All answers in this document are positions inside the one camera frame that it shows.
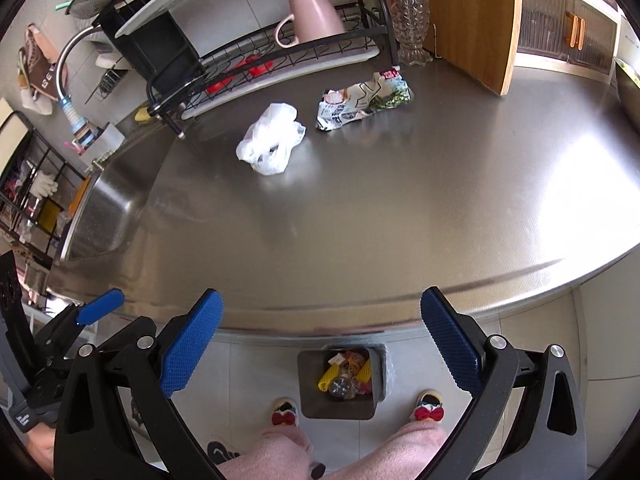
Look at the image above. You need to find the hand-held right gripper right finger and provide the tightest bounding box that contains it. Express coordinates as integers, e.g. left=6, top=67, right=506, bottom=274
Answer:
left=420, top=286, right=588, bottom=480

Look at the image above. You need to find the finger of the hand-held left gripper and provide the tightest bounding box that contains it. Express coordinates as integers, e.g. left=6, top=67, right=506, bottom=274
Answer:
left=32, top=288, right=126, bottom=356

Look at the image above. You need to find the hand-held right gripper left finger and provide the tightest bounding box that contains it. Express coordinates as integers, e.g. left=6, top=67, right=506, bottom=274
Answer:
left=54, top=287, right=226, bottom=480

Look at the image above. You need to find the small yellow foam fruit net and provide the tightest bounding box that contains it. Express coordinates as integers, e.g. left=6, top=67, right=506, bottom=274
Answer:
left=352, top=355, right=373, bottom=386

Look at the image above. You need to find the pink orange snack wrapper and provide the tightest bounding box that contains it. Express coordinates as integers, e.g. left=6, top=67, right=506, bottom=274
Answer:
left=327, top=352, right=366, bottom=368

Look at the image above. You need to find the large yellow foam fruit net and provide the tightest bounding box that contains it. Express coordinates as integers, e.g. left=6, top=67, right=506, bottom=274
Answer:
left=316, top=365, right=346, bottom=392

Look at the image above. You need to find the grey trash bin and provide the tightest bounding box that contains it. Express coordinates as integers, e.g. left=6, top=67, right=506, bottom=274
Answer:
left=296, top=344, right=396, bottom=420

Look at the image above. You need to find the white plastic bag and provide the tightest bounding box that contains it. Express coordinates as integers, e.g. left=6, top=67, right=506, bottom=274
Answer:
left=236, top=102, right=307, bottom=177

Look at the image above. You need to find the white green snack packet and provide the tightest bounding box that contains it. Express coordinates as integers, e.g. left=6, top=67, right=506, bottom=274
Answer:
left=316, top=71, right=415, bottom=132

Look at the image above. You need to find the person's left forearm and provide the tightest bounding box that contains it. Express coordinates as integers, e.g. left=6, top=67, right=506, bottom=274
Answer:
left=25, top=422, right=57, bottom=467

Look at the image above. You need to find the red bow slipper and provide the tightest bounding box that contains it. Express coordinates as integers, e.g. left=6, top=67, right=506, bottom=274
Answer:
left=409, top=391, right=445, bottom=423
left=270, top=397, right=300, bottom=428

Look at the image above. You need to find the stainless steel sink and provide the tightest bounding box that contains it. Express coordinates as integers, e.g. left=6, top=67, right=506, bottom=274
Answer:
left=52, top=125, right=173, bottom=263

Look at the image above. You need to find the black white sandal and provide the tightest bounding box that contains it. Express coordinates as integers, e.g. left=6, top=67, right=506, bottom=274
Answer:
left=207, top=440, right=241, bottom=466

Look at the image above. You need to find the person's right leg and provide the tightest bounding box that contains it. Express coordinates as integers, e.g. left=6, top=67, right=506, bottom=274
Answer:
left=325, top=420, right=448, bottom=480

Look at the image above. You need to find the person's leg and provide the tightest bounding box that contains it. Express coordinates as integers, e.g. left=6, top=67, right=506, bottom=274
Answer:
left=217, top=427, right=318, bottom=480
left=325, top=420, right=448, bottom=480

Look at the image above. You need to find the white glove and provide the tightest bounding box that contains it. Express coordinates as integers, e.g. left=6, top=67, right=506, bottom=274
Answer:
left=30, top=172, right=58, bottom=198

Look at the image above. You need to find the person's left leg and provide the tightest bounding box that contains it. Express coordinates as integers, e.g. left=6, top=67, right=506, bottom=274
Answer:
left=217, top=427, right=318, bottom=480

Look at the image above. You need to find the white sink caddy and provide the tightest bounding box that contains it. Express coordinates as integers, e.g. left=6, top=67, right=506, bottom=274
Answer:
left=77, top=122, right=126, bottom=167

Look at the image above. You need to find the blue flexible faucet nozzle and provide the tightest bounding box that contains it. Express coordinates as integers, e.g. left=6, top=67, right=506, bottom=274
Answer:
left=60, top=96, right=101, bottom=150

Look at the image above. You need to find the metal faucet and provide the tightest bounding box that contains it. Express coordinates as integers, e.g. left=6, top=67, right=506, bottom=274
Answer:
left=54, top=24, right=108, bottom=106

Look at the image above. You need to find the brown white hanging cloth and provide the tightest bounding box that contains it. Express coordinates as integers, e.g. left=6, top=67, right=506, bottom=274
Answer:
left=17, top=25, right=63, bottom=116

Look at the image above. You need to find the black rack holder box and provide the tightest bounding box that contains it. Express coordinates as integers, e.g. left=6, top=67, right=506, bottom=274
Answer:
left=97, top=7, right=207, bottom=106

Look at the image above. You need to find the metal tray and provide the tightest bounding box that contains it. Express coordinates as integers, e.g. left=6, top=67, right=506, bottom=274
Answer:
left=612, top=57, right=640, bottom=106

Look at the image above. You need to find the glass cutlery holder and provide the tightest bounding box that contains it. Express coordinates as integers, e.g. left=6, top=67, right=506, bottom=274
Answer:
left=387, top=0, right=435, bottom=67

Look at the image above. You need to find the wooden cutting board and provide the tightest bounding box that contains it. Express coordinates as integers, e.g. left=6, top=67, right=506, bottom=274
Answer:
left=420, top=0, right=523, bottom=97

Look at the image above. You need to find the ribbed glass cabinet door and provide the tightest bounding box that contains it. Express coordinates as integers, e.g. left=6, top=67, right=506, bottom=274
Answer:
left=515, top=0, right=623, bottom=81

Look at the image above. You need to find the pink mug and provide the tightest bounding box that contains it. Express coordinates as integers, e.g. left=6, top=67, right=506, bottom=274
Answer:
left=274, top=0, right=346, bottom=48

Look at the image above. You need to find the black wire shelf rack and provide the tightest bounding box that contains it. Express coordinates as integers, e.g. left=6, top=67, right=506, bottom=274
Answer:
left=0, top=110, right=88, bottom=256

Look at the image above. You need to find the wire wall basket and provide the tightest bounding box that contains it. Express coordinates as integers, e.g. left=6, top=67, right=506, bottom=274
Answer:
left=85, top=57, right=128, bottom=106

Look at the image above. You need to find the black wire dish rack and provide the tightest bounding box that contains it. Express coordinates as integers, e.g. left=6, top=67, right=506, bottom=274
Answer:
left=95, top=0, right=401, bottom=138

